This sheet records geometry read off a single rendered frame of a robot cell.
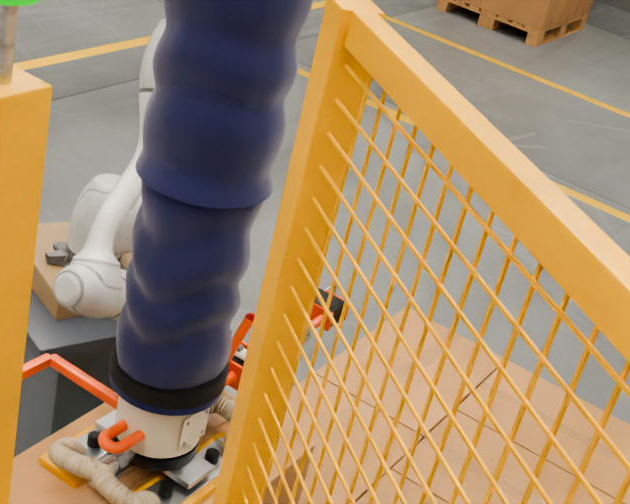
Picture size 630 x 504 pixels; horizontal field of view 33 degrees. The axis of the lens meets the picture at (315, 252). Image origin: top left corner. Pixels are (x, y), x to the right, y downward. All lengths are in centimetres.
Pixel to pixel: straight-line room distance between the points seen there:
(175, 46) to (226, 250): 37
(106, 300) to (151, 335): 40
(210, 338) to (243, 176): 33
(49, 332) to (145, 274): 104
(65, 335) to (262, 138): 128
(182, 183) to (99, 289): 58
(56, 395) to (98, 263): 89
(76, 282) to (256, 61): 77
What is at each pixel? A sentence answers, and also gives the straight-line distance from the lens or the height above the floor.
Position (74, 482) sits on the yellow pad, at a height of 97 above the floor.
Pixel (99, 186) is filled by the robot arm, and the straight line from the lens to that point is 287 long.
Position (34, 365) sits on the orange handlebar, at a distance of 218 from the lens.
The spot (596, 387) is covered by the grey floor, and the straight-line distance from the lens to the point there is 475.
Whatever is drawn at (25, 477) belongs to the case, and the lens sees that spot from 214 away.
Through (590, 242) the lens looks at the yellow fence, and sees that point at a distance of 74.
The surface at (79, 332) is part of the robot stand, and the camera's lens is 288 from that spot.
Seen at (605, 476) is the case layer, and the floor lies 54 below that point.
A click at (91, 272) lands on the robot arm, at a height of 121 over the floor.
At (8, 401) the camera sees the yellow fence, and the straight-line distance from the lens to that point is 91.
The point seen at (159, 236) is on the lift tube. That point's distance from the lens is 181.
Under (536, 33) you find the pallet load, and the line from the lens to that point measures 943.
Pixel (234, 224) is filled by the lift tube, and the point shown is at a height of 156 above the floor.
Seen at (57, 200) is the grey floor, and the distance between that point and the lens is 509.
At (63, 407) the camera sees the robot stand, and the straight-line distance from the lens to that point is 314.
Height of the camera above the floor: 239
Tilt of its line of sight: 28 degrees down
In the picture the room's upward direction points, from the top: 14 degrees clockwise
